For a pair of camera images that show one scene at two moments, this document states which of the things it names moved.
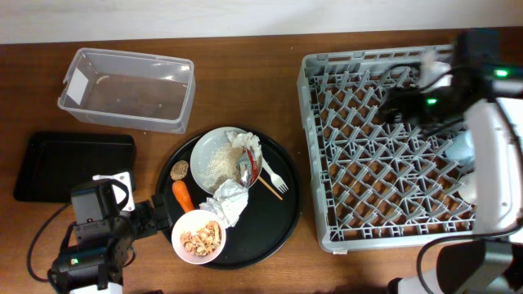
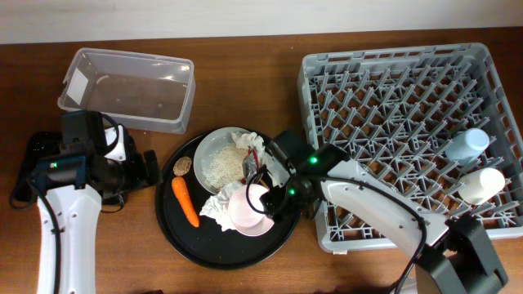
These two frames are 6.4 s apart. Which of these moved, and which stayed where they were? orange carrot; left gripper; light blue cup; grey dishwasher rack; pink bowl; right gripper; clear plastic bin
Moved: left gripper; pink bowl; right gripper
Stayed: clear plastic bin; orange carrot; light blue cup; grey dishwasher rack
